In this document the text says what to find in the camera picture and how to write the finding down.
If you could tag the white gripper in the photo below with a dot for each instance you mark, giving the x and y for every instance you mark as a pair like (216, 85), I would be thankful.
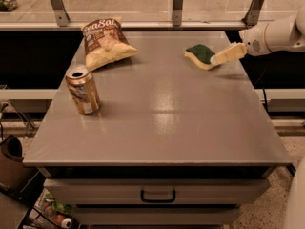
(253, 41)

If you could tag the green and yellow sponge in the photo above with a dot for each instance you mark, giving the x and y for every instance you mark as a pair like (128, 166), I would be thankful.
(201, 56)

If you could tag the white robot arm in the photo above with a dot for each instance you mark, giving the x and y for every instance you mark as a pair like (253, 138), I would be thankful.
(287, 34)

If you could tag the orange soda can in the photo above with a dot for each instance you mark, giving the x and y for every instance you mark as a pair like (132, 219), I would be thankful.
(83, 90)

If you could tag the sea salt chips bag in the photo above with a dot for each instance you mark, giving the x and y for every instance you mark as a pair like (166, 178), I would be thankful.
(105, 43)

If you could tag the grey lower drawer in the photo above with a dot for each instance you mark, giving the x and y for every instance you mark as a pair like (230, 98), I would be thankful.
(155, 216)

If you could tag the grey drawer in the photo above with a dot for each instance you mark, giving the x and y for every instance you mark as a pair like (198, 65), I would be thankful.
(127, 191)
(155, 216)

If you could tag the grey top drawer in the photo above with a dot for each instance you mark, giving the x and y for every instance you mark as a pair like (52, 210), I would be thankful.
(127, 191)

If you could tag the clutter basket on floor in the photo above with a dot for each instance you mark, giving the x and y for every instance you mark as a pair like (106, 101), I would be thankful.
(48, 213)

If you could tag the brown bin at left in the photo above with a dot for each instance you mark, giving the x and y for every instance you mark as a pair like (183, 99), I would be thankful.
(14, 176)

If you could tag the right metal window bracket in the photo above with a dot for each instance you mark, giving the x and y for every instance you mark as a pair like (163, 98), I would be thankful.
(252, 15)

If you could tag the metal window bracket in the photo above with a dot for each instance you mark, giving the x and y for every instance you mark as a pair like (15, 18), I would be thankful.
(252, 15)
(177, 9)
(61, 16)

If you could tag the middle metal window bracket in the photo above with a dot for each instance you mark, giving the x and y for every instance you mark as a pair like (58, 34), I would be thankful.
(177, 9)

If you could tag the black drawer handle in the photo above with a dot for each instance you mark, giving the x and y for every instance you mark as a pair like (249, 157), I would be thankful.
(158, 197)

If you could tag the left metal window bracket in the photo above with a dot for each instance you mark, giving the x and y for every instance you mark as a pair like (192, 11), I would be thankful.
(61, 16)

